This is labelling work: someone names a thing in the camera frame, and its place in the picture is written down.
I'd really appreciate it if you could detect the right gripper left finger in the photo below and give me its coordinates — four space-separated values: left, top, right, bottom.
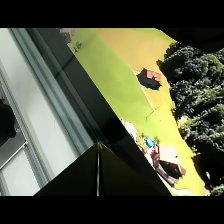
34 142 100 196

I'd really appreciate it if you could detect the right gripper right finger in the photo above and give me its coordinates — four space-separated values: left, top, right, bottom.
98 142 172 196

